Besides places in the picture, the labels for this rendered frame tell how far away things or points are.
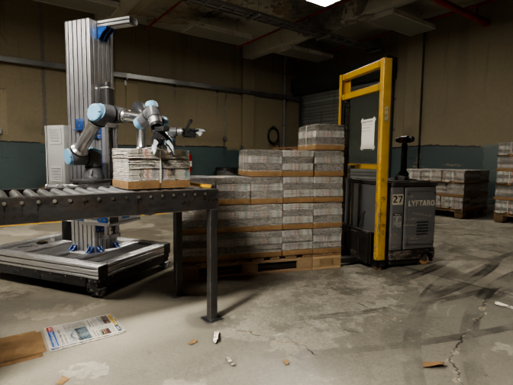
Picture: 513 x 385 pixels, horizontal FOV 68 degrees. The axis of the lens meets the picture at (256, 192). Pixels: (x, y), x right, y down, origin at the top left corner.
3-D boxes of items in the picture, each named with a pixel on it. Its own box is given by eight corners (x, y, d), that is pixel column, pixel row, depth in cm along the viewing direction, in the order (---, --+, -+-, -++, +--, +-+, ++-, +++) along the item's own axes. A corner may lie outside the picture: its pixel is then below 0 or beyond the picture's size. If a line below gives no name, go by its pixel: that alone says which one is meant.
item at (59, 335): (111, 314, 236) (111, 312, 236) (125, 331, 213) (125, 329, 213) (43, 329, 214) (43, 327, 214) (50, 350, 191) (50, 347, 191)
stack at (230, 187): (175, 268, 339) (174, 175, 331) (295, 259, 374) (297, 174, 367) (179, 281, 302) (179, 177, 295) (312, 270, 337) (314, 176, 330)
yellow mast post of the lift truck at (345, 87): (334, 242, 406) (339, 75, 391) (341, 242, 409) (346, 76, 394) (338, 244, 398) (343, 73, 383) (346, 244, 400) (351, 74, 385)
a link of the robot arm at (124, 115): (119, 123, 266) (169, 132, 241) (105, 121, 257) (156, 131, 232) (120, 106, 264) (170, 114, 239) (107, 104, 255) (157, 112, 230)
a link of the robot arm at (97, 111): (85, 169, 273) (120, 114, 249) (65, 169, 261) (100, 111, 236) (78, 156, 277) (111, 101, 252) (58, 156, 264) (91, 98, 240)
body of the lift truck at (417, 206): (346, 250, 409) (349, 176, 402) (389, 247, 426) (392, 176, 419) (387, 269, 343) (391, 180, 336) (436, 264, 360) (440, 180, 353)
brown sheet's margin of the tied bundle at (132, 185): (137, 185, 239) (137, 178, 239) (156, 188, 216) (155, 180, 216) (111, 186, 229) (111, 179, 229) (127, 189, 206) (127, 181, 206)
